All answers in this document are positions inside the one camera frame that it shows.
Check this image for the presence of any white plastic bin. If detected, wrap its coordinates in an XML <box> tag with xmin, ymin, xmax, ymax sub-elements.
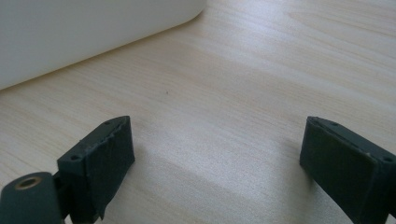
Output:
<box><xmin>0</xmin><ymin>0</ymin><xmax>208</xmax><ymax>91</ymax></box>

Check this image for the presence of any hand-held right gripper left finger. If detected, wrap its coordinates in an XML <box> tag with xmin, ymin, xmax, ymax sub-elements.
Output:
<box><xmin>56</xmin><ymin>115</ymin><xmax>136</xmax><ymax>224</ymax></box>

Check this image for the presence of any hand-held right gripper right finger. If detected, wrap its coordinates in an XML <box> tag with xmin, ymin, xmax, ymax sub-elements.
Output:
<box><xmin>299</xmin><ymin>116</ymin><xmax>396</xmax><ymax>224</ymax></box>

